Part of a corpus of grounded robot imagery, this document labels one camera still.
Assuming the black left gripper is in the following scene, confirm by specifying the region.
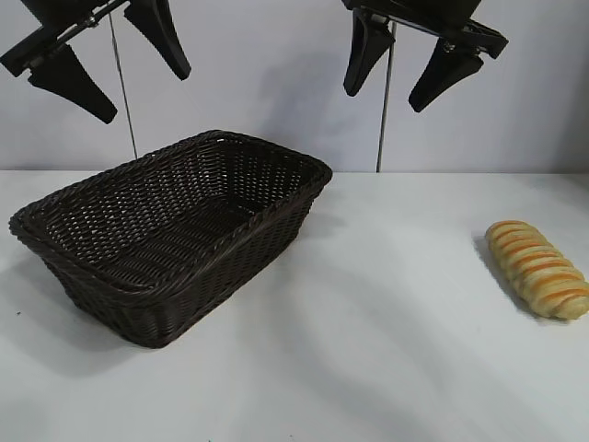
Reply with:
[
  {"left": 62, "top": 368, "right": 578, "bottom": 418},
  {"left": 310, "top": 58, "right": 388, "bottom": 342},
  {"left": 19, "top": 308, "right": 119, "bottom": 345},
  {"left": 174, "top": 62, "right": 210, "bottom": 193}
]
[{"left": 0, "top": 0, "right": 192, "bottom": 125}]

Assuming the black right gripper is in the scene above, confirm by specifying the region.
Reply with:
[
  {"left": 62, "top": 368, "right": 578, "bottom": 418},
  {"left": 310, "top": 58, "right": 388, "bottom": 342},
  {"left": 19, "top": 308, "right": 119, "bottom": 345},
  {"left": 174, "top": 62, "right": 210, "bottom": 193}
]
[{"left": 342, "top": 0, "right": 510, "bottom": 114}]

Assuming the dark brown wicker basket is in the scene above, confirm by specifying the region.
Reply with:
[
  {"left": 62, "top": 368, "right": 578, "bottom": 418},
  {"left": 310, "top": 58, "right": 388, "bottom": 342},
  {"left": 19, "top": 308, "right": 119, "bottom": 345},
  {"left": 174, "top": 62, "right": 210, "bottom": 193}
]
[{"left": 7, "top": 129, "right": 334, "bottom": 354}]

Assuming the long striped twisted bread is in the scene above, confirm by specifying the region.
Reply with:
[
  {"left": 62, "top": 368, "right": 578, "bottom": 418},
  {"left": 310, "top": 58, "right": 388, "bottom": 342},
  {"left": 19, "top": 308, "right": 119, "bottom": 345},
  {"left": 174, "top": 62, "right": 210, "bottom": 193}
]
[{"left": 484, "top": 219, "right": 589, "bottom": 321}]

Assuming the thin metal pole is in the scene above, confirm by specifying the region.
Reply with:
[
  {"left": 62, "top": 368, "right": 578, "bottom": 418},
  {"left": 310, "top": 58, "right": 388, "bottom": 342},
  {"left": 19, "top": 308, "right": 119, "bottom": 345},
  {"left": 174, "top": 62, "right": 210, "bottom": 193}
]
[
  {"left": 375, "top": 22, "right": 397, "bottom": 174},
  {"left": 108, "top": 8, "right": 139, "bottom": 163}
]

